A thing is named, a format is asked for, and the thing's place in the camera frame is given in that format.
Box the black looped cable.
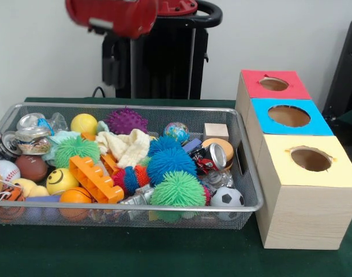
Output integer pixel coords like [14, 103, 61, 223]
[92, 85, 106, 99]

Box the blue spiky rubber ball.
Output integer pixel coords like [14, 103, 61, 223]
[148, 146, 197, 185]

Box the orange toy building brick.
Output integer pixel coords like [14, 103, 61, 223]
[69, 155, 125, 204]

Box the yellow smiley face ball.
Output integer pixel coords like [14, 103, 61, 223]
[46, 168, 80, 196]

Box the black and white soccer ball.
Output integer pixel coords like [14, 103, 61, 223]
[211, 186, 246, 220]

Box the shallow metal mesh bin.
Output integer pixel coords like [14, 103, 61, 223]
[0, 102, 265, 230]

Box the purple spiky ball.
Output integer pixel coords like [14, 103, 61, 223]
[104, 106, 149, 135]

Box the black pedestal with red base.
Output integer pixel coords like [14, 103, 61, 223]
[112, 0, 223, 100]

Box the wooden box with three holes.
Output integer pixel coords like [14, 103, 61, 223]
[235, 69, 352, 250]

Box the white baseball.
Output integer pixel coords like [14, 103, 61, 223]
[0, 159, 21, 182]

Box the green spiky rubber ball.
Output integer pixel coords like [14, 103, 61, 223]
[151, 170, 207, 208]
[53, 135, 101, 170]

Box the yellow tennis ball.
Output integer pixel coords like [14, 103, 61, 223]
[70, 113, 99, 135]

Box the red and blue spiky toy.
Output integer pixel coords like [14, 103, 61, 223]
[111, 166, 151, 194]

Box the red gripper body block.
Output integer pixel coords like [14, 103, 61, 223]
[65, 0, 158, 40]

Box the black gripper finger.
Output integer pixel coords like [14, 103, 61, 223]
[115, 39, 129, 89]
[102, 34, 118, 87]

